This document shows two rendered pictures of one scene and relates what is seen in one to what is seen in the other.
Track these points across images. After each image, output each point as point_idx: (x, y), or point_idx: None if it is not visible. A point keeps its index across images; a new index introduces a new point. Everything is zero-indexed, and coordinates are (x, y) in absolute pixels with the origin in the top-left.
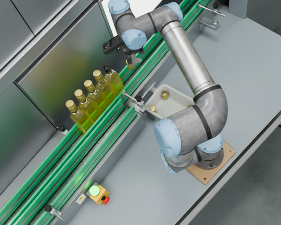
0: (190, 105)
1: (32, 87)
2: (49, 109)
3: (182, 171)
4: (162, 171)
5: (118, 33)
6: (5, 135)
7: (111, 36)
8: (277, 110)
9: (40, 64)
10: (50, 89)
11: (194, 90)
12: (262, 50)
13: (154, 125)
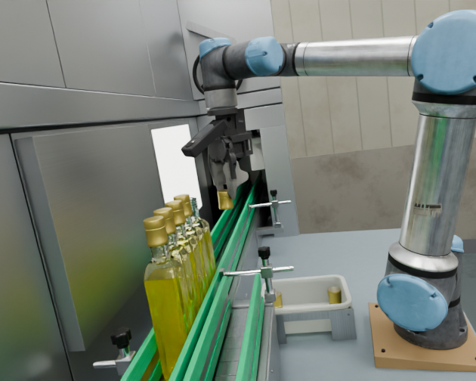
0: (331, 289)
1: (57, 180)
2: (81, 288)
3: (425, 376)
4: None
5: (217, 98)
6: None
7: (164, 204)
8: None
9: (76, 140)
10: (87, 225)
11: (409, 47)
12: (347, 242)
13: (418, 42)
